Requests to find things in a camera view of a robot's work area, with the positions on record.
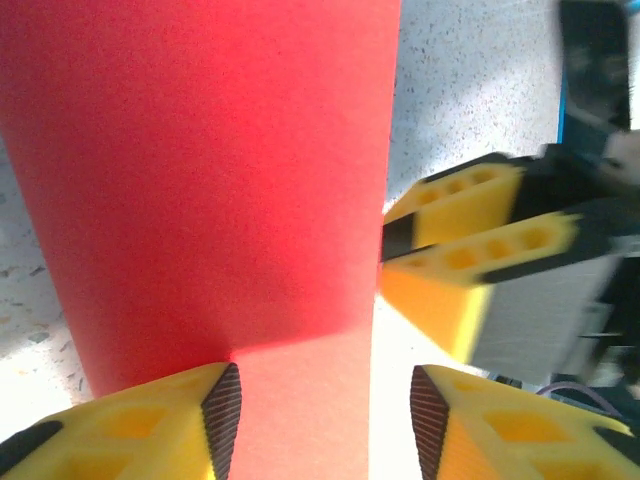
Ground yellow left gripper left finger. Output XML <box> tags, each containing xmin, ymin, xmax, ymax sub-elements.
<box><xmin>0</xmin><ymin>360</ymin><xmax>244</xmax><ymax>480</ymax></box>

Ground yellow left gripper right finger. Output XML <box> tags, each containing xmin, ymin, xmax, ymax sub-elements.
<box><xmin>409</xmin><ymin>363</ymin><xmax>640</xmax><ymax>480</ymax></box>

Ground red cloth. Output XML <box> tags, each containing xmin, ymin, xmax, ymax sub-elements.
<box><xmin>0</xmin><ymin>0</ymin><xmax>404</xmax><ymax>480</ymax></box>

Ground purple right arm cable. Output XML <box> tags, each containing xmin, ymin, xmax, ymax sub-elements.
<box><xmin>537</xmin><ymin>380</ymin><xmax>624</xmax><ymax>419</ymax></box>

